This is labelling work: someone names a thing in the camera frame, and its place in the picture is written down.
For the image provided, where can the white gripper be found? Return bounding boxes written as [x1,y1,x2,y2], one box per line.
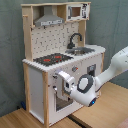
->
[55,70,75,100]

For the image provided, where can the wooden toy kitchen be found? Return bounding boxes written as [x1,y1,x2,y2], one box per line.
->
[22,2,105,128]

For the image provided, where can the grey range hood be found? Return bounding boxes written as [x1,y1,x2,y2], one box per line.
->
[35,6,64,27]

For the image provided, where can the toy oven door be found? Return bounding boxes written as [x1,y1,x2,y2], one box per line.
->
[56,98,73,111]

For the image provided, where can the black toy faucet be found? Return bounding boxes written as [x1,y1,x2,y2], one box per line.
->
[66,32,83,50]

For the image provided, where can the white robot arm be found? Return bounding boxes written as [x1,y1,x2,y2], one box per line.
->
[56,46,128,107]

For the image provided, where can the grey ice dispenser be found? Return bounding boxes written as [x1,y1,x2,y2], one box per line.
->
[87,65,96,76]

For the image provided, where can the grey toy sink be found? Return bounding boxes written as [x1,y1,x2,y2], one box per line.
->
[65,47,95,56]

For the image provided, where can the toy microwave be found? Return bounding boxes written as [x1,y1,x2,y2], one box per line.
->
[66,3,90,21]

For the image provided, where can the black toy stovetop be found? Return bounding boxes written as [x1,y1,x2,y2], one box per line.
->
[34,53,71,66]

